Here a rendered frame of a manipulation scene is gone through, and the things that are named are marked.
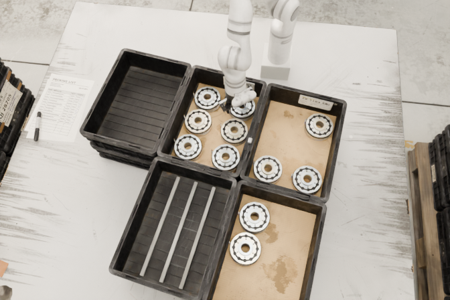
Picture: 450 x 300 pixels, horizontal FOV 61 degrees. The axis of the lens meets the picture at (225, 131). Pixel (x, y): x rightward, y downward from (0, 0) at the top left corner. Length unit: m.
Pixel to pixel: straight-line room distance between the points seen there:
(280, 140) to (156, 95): 0.53
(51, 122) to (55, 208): 0.39
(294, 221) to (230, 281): 0.29
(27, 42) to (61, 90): 1.31
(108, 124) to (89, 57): 0.48
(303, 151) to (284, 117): 0.15
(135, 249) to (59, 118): 0.72
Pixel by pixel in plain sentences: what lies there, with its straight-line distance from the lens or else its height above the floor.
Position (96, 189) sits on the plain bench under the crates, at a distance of 1.62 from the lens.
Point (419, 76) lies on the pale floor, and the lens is 2.86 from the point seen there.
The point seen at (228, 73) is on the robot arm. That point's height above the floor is 1.13.
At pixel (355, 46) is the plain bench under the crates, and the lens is 1.93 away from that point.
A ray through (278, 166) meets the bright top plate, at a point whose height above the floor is 0.86.
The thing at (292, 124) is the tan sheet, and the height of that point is 0.83.
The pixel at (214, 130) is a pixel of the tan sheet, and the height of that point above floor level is 0.83.
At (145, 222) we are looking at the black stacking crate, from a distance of 1.39.
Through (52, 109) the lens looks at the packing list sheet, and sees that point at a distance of 1.85.
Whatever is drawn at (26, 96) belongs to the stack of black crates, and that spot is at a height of 0.27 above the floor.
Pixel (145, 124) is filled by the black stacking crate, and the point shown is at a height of 0.83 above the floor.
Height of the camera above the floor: 2.15
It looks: 64 degrees down
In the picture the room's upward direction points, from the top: 4 degrees counter-clockwise
